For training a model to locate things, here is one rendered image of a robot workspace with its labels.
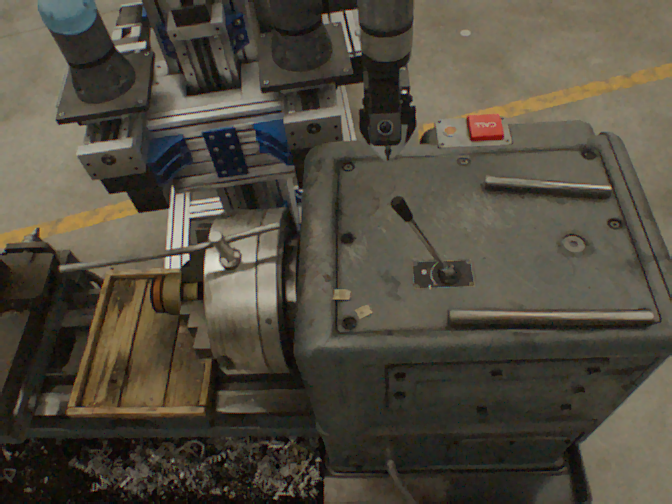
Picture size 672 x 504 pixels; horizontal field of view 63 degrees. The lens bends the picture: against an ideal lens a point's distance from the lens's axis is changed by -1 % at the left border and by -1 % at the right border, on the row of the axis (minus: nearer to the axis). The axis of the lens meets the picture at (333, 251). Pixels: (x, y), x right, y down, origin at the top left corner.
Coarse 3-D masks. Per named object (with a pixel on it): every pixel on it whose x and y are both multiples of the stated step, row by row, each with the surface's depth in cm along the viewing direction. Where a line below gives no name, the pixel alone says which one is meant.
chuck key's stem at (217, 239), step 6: (210, 234) 85; (216, 234) 85; (222, 234) 85; (210, 240) 84; (216, 240) 84; (222, 240) 85; (216, 246) 86; (222, 246) 86; (228, 246) 88; (222, 252) 88; (228, 252) 88; (228, 258) 91; (234, 258) 92
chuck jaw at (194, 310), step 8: (184, 304) 103; (192, 304) 103; (200, 304) 103; (184, 312) 102; (192, 312) 102; (200, 312) 102; (184, 320) 104; (192, 320) 101; (200, 320) 101; (192, 328) 100; (200, 328) 100; (200, 336) 99; (200, 344) 98; (208, 344) 97; (200, 352) 98; (208, 352) 98; (224, 360) 97
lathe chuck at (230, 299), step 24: (240, 216) 99; (240, 240) 94; (216, 264) 92; (240, 264) 92; (216, 288) 91; (240, 288) 91; (216, 312) 91; (240, 312) 91; (216, 336) 93; (240, 336) 92; (240, 360) 96; (264, 360) 96
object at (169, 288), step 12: (156, 276) 107; (168, 276) 105; (180, 276) 104; (156, 288) 104; (168, 288) 104; (180, 288) 103; (192, 288) 104; (156, 300) 104; (168, 300) 104; (180, 300) 103; (192, 300) 105; (156, 312) 107; (168, 312) 105
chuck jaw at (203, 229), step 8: (224, 216) 102; (200, 224) 103; (208, 224) 103; (200, 232) 101; (208, 232) 101; (200, 240) 101; (192, 256) 103; (200, 256) 103; (184, 264) 105; (192, 264) 103; (200, 264) 103; (184, 272) 104; (192, 272) 104; (200, 272) 104; (184, 280) 105; (192, 280) 104; (200, 280) 104
